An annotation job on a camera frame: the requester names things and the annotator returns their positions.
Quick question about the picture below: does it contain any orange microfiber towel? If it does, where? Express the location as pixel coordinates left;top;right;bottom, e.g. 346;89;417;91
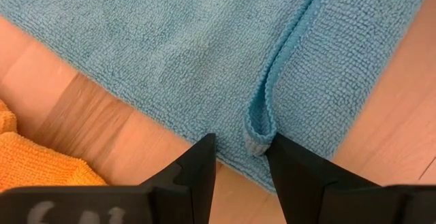
0;98;109;193

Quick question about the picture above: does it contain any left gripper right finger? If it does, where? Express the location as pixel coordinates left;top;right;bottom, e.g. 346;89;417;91
265;132;403;224

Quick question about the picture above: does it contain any blue microfiber towel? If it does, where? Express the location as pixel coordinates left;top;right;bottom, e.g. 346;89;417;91
0;0;434;195

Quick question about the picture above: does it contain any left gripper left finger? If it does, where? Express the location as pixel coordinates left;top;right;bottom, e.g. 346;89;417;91
139;132;217;224

